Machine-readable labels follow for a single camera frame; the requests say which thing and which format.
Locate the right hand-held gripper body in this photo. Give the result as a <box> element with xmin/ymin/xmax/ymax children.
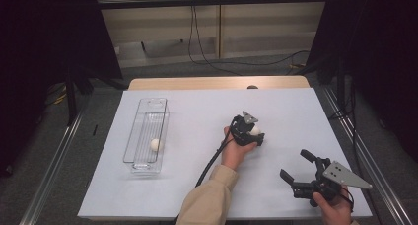
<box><xmin>291</xmin><ymin>157</ymin><xmax>374</xmax><ymax>208</ymax></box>

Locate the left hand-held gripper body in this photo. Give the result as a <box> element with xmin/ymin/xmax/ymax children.
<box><xmin>229</xmin><ymin>111</ymin><xmax>260</xmax><ymax>147</ymax></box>

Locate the clear plastic container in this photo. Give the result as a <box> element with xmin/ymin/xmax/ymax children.
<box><xmin>122</xmin><ymin>97</ymin><xmax>171</xmax><ymax>174</ymax></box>

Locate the person's left hand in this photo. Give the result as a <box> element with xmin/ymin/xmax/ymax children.
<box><xmin>221</xmin><ymin>125</ymin><xmax>259</xmax><ymax>171</ymax></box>

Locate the person's right hand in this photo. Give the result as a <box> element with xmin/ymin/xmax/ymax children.
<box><xmin>312</xmin><ymin>187</ymin><xmax>354</xmax><ymax>225</ymax></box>

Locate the light wooden table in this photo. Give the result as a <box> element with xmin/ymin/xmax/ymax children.
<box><xmin>127</xmin><ymin>75</ymin><xmax>311</xmax><ymax>91</ymax></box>

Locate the black horizontal bar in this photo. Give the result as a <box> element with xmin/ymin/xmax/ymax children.
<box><xmin>97</xmin><ymin>0</ymin><xmax>329</xmax><ymax>11</ymax></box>

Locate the black curtain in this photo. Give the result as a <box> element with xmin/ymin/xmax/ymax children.
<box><xmin>0</xmin><ymin>0</ymin><xmax>124</xmax><ymax>177</ymax></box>
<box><xmin>305</xmin><ymin>0</ymin><xmax>418</xmax><ymax>164</ymax></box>

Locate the black stand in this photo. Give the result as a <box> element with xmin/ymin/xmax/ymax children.
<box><xmin>63</xmin><ymin>66</ymin><xmax>95</xmax><ymax>125</ymax></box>

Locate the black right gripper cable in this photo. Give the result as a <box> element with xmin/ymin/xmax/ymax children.
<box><xmin>341</xmin><ymin>185</ymin><xmax>356</xmax><ymax>213</ymax></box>

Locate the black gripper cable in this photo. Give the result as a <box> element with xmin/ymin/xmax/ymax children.
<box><xmin>341</xmin><ymin>185</ymin><xmax>356</xmax><ymax>213</ymax></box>
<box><xmin>172</xmin><ymin>117</ymin><xmax>238</xmax><ymax>225</ymax></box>

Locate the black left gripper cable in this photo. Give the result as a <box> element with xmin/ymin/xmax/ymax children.
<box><xmin>172</xmin><ymin>117</ymin><xmax>238</xmax><ymax>225</ymax></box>

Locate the metal floor rail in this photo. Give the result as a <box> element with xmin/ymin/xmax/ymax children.
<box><xmin>18</xmin><ymin>110</ymin><xmax>85</xmax><ymax>225</ymax></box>
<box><xmin>321</xmin><ymin>86</ymin><xmax>405</xmax><ymax>225</ymax></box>

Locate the thin black floor cable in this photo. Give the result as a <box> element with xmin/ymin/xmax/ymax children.
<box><xmin>328</xmin><ymin>83</ymin><xmax>360</xmax><ymax>182</ymax></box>

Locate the yellow cable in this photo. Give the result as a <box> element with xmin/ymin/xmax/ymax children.
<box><xmin>48</xmin><ymin>83</ymin><xmax>68</xmax><ymax>105</ymax></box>

